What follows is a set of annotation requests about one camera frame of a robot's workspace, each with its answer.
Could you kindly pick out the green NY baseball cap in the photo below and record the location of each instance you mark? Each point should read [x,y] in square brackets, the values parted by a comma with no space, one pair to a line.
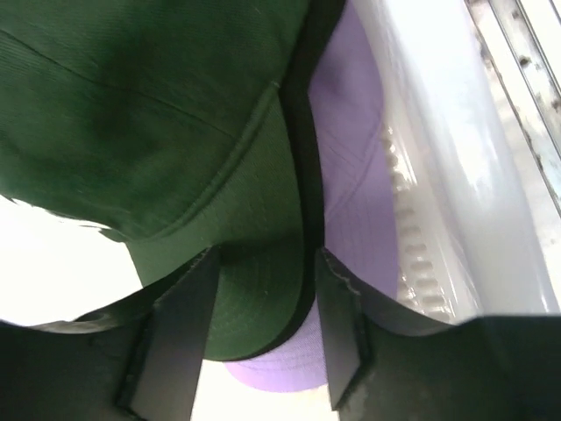
[177,126]

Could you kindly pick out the purple baseball cap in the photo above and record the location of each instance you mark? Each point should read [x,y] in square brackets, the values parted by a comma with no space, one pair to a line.
[346,99]

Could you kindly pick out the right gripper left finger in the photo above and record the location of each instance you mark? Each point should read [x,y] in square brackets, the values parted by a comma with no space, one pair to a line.
[136,359]

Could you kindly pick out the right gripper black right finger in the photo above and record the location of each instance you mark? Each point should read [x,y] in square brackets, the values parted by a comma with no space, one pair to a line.
[387,362]

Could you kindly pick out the white plastic basket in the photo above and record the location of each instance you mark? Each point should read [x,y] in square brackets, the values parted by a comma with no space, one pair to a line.
[468,245]

